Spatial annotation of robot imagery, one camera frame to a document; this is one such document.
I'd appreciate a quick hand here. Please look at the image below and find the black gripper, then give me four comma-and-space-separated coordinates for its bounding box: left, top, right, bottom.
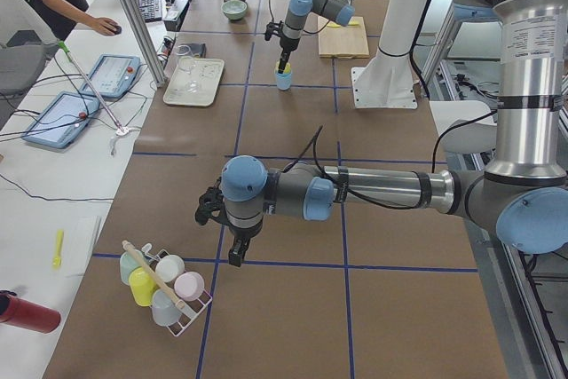
264, 21, 298, 75
194, 178, 263, 267

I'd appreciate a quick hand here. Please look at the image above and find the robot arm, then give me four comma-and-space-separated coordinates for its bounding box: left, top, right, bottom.
265, 0, 354, 75
195, 0, 567, 266

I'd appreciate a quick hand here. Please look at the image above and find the light blue plastic cup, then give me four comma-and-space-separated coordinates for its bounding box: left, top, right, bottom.
274, 71, 292, 91

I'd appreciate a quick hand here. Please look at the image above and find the pink plastic cup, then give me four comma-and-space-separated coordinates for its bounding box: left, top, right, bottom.
174, 272, 205, 301

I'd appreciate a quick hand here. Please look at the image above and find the white plastic cup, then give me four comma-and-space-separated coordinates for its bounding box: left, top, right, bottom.
155, 255, 185, 283

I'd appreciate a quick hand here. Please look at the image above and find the pale grey plastic cup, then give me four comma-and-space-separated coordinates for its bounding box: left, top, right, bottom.
151, 289, 181, 327

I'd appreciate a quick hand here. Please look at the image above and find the yellow-green plastic cup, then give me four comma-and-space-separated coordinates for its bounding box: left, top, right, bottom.
128, 267, 156, 307

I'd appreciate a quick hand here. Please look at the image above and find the mint green plastic cup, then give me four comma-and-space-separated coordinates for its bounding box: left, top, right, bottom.
119, 251, 139, 285

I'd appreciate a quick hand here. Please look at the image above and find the bamboo cutting board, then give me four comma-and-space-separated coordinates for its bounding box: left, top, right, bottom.
318, 16, 369, 59

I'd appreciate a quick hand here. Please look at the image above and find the green bowl with ice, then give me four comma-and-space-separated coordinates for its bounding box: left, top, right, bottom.
221, 0, 248, 21

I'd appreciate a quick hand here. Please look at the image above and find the yellow plastic knife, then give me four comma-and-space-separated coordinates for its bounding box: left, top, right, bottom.
327, 19, 359, 28

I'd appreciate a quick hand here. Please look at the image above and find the dark grey folded cloth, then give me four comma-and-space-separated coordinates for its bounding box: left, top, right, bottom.
185, 43, 207, 58

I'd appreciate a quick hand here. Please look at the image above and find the cream plastic tray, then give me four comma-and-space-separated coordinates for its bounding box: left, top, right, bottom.
163, 59, 225, 107

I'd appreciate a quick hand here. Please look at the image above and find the clear wine glass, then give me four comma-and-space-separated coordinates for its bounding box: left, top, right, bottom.
175, 44, 200, 93

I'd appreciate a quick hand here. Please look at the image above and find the black keyboard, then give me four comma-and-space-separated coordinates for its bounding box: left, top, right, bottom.
137, 0, 162, 22

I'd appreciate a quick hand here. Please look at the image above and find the teach pendant tablet far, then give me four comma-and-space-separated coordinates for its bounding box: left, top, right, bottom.
88, 54, 141, 99

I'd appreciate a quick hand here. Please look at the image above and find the teach pendant tablet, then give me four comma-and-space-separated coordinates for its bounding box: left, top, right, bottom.
88, 54, 141, 99
22, 91, 100, 149

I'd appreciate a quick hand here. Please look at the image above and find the yellow plastic spoon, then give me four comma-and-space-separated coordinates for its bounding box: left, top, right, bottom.
51, 229, 64, 270

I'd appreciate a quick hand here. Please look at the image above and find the white chair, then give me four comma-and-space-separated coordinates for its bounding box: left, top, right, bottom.
430, 100, 497, 160

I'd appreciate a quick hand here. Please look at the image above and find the teach pendant tablet near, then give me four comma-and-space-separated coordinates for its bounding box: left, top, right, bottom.
22, 91, 100, 149

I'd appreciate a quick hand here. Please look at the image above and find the red water bottle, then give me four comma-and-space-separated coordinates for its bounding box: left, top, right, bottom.
1, 291, 61, 334

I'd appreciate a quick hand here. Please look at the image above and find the white wire cup rack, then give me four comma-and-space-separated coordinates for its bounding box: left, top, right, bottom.
142, 243, 212, 336

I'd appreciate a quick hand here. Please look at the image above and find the wooden rack handle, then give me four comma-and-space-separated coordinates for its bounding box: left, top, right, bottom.
122, 240, 186, 311

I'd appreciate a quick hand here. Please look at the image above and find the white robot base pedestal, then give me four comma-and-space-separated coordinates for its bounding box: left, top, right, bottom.
351, 0, 428, 109

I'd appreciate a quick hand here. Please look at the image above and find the aluminium frame post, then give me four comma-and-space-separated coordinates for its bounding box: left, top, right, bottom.
119, 0, 167, 88

